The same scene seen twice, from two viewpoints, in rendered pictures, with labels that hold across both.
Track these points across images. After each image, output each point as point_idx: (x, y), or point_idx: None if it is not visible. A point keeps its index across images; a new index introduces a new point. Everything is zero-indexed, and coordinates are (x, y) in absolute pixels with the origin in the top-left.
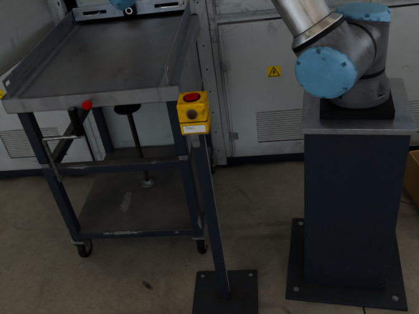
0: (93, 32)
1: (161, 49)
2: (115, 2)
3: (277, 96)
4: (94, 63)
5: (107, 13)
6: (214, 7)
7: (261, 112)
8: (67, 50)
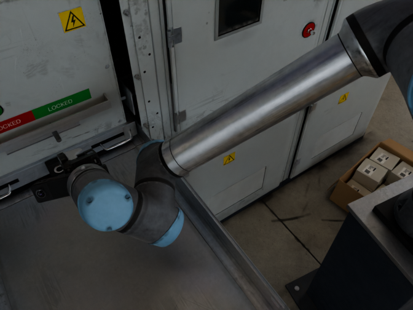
0: (24, 226)
1: (182, 234)
2: (164, 245)
3: (229, 176)
4: (110, 309)
5: (21, 181)
6: (172, 124)
7: (214, 195)
8: (24, 293)
